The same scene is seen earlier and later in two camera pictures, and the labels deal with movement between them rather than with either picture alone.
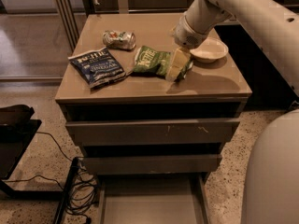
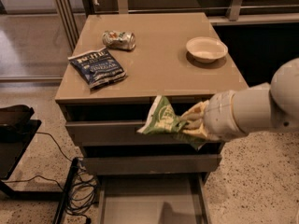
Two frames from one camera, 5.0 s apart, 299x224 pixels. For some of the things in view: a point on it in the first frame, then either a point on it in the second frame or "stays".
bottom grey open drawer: x=153 y=199 stays
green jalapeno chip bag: x=147 y=60 → x=163 y=119
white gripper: x=185 y=35 → x=220 y=116
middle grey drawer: x=132 y=163 stays
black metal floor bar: x=70 y=179 stays
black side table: x=18 y=126 stays
